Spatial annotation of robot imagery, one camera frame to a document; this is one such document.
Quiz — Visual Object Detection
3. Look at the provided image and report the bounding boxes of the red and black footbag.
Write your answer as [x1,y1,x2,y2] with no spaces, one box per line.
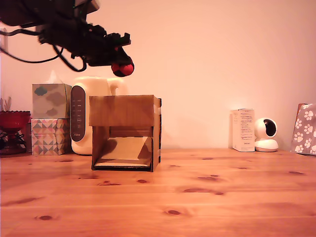
[111,61,135,78]

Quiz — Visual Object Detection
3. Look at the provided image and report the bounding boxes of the cardboard dice tower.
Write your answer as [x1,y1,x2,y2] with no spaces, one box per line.
[88,94,163,173]

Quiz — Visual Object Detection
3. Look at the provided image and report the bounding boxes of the cream appliance with dark panel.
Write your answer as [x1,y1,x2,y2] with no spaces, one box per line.
[71,76,129,156]

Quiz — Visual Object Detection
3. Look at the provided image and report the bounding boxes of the white tissue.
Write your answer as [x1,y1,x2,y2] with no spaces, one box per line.
[45,70,65,85]

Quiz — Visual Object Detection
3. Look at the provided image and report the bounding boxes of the cloud-print tissue box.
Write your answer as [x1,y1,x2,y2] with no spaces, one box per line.
[32,83,73,119]

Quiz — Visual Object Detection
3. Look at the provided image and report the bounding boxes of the geometric-print tissue box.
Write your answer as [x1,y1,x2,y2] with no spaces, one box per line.
[30,118,73,156]

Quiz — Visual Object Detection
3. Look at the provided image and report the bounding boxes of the dried plant stems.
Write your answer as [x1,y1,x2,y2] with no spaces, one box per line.
[0,96,12,112]

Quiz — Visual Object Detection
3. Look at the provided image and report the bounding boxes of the red glass footed bowl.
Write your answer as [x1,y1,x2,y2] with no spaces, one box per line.
[0,111,32,156]

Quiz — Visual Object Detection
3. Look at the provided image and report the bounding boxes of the white printed carton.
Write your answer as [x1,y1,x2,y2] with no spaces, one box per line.
[230,108,256,153]

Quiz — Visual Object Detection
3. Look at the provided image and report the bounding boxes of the grey paw-print bag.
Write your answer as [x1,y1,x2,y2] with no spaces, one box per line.
[290,103,316,156]

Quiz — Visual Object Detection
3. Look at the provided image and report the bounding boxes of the short black cable loop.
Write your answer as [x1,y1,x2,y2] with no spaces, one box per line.
[52,44,87,73]

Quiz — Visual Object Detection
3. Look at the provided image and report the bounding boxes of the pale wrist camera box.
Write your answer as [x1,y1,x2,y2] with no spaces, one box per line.
[74,0,101,15]

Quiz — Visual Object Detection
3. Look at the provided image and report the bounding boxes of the long black cable loop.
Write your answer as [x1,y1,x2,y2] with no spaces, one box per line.
[0,45,62,64]

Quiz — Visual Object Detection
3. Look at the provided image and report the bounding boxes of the thin black cable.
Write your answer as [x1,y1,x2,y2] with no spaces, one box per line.
[3,27,40,37]

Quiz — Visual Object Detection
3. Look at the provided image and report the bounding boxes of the pale wall switch plate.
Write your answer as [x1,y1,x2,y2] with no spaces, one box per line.
[0,27,10,54]

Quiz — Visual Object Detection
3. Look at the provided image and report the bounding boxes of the black wire stand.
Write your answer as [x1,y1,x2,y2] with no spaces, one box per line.
[0,132,27,150]

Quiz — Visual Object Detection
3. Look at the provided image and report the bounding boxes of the small white round camera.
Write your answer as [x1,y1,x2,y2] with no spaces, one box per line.
[254,118,279,153]

